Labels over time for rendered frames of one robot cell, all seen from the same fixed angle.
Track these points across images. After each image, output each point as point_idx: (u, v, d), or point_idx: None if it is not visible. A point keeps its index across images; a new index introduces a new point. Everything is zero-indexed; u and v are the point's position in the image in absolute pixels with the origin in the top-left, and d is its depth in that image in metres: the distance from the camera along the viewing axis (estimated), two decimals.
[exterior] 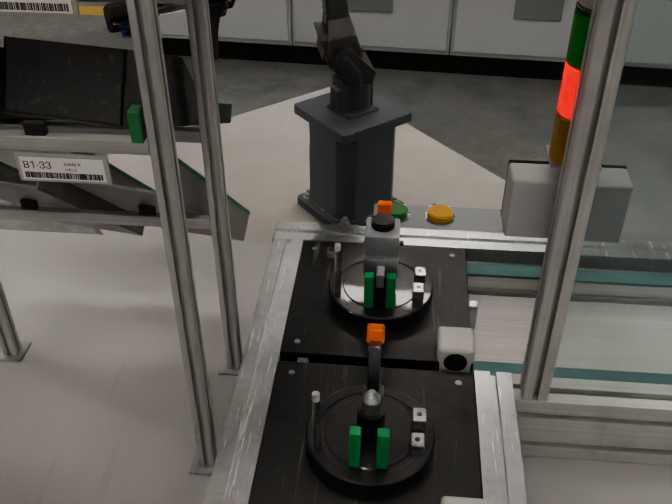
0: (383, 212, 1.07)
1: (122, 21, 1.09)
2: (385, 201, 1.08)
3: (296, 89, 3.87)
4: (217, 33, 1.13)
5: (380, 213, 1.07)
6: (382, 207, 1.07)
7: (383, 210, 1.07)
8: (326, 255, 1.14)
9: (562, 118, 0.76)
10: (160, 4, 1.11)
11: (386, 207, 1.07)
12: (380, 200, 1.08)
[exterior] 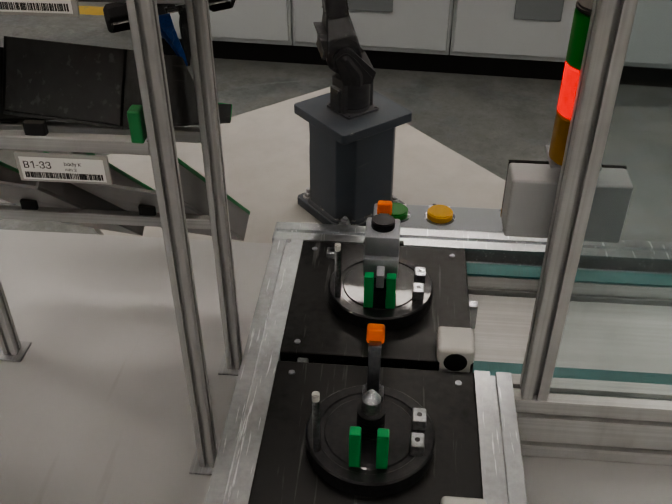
0: (383, 212, 1.07)
1: None
2: (385, 201, 1.08)
3: (296, 89, 3.87)
4: (190, 39, 1.12)
5: (380, 213, 1.07)
6: (382, 207, 1.07)
7: (383, 210, 1.07)
8: (326, 255, 1.14)
9: (562, 118, 0.76)
10: None
11: (386, 207, 1.07)
12: (380, 200, 1.08)
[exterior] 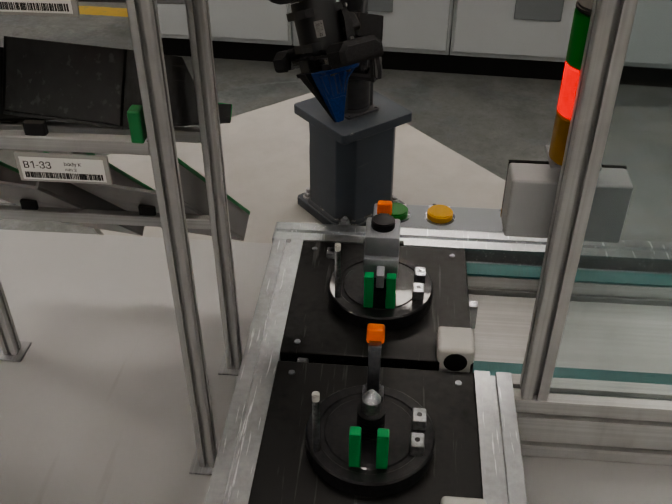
0: (383, 212, 1.07)
1: None
2: (385, 201, 1.08)
3: (296, 89, 3.87)
4: None
5: (380, 213, 1.07)
6: (382, 207, 1.07)
7: (383, 210, 1.07)
8: (326, 255, 1.14)
9: (562, 118, 0.76)
10: None
11: (386, 207, 1.07)
12: (380, 200, 1.08)
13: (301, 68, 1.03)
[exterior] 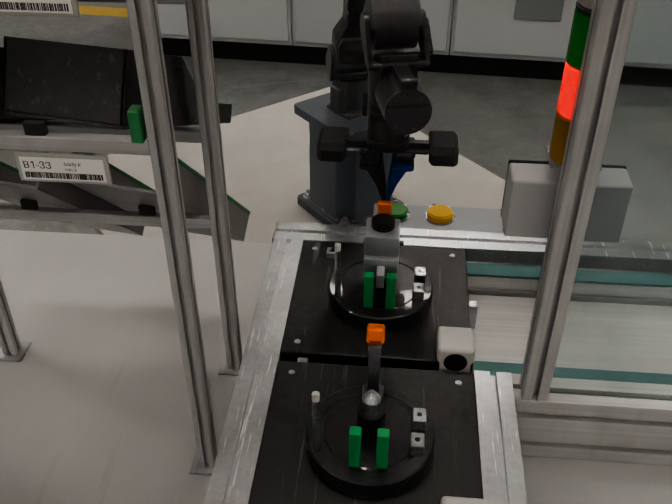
0: (383, 212, 1.07)
1: None
2: (385, 201, 1.08)
3: (296, 89, 3.87)
4: None
5: (380, 213, 1.07)
6: (382, 207, 1.07)
7: (383, 210, 1.07)
8: (326, 255, 1.14)
9: (562, 118, 0.76)
10: None
11: (386, 207, 1.07)
12: (380, 200, 1.08)
13: (364, 159, 1.06)
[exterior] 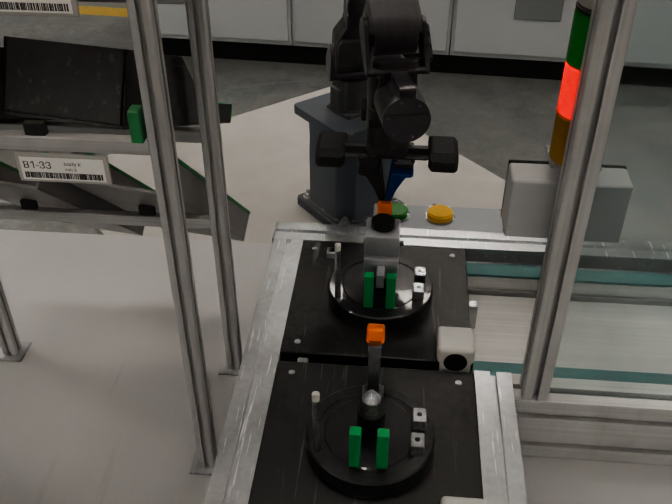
0: (383, 212, 1.07)
1: None
2: (385, 201, 1.08)
3: (296, 89, 3.87)
4: None
5: (380, 213, 1.07)
6: (382, 207, 1.07)
7: (383, 210, 1.07)
8: (326, 255, 1.14)
9: (562, 118, 0.76)
10: None
11: (386, 207, 1.07)
12: (380, 200, 1.08)
13: (363, 165, 1.04)
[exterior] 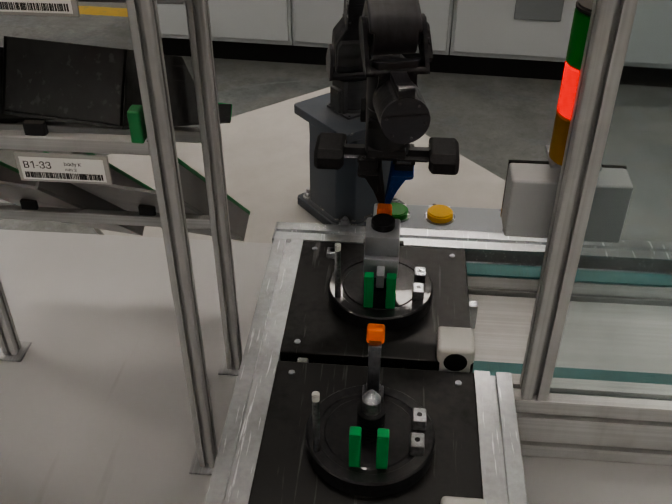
0: None
1: None
2: (384, 206, 1.06)
3: (296, 89, 3.87)
4: None
5: None
6: (382, 213, 1.06)
7: None
8: (326, 255, 1.14)
9: (562, 118, 0.76)
10: None
11: (386, 213, 1.05)
12: (379, 204, 1.06)
13: (362, 167, 1.03)
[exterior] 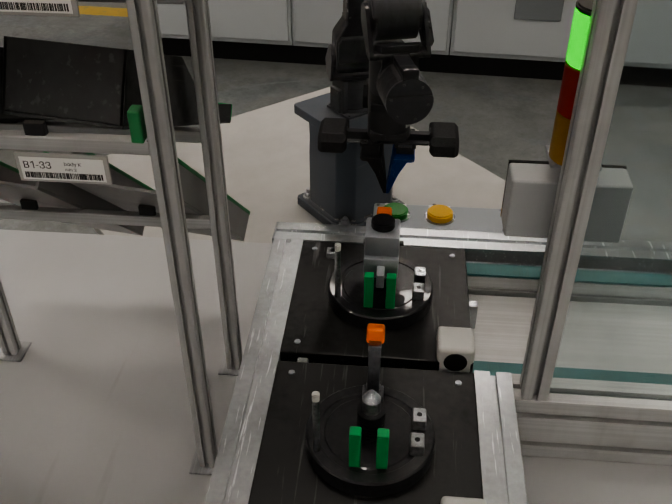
0: None
1: None
2: (384, 210, 1.05)
3: (296, 89, 3.87)
4: None
5: None
6: None
7: None
8: (326, 255, 1.14)
9: (562, 118, 0.76)
10: None
11: None
12: (379, 208, 1.05)
13: (364, 150, 1.06)
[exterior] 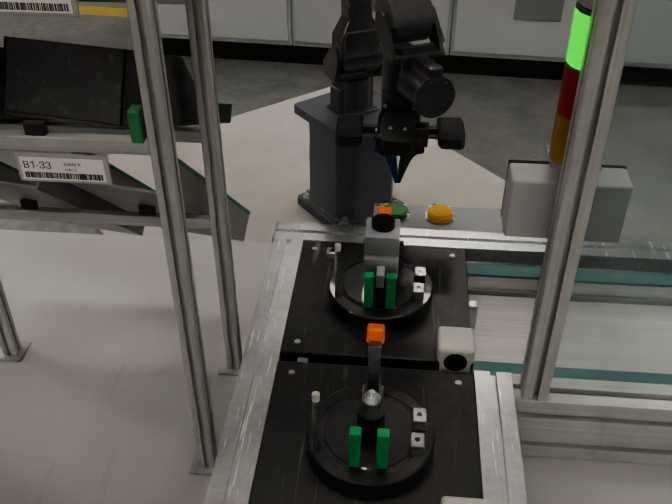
0: None
1: (377, 145, 1.15)
2: (384, 210, 1.05)
3: (296, 89, 3.87)
4: (406, 167, 1.18)
5: None
6: None
7: None
8: (326, 255, 1.14)
9: (562, 118, 0.76)
10: None
11: None
12: (379, 208, 1.05)
13: None
